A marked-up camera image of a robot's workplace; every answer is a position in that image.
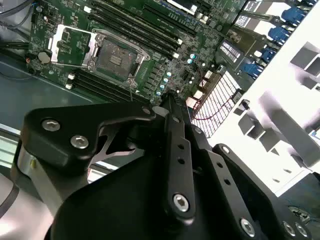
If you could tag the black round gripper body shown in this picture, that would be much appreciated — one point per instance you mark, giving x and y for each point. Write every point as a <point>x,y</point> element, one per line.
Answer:
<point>120,207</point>

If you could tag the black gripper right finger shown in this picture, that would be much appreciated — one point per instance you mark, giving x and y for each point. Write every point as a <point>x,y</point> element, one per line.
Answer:
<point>215,170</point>

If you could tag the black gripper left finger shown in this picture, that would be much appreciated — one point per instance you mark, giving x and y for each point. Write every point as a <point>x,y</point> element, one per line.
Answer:
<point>75,125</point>

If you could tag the metal socket cover frame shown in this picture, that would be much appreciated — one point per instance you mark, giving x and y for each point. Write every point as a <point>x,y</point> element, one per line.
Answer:
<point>91,50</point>

